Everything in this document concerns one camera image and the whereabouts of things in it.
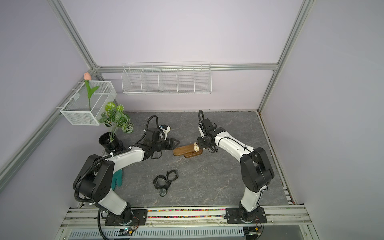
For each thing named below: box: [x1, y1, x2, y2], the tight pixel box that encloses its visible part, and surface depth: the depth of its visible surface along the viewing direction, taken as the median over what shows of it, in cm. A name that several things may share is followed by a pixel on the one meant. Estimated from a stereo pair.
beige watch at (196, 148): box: [193, 142, 200, 152], surface depth 91 cm
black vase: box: [98, 132, 125, 154], surface depth 88 cm
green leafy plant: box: [98, 102, 135, 142], surface depth 80 cm
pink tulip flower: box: [84, 72, 100, 112], surface depth 86 cm
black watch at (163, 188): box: [153, 175, 171, 198], surface depth 83 cm
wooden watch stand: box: [172, 144, 203, 158], surface depth 91 cm
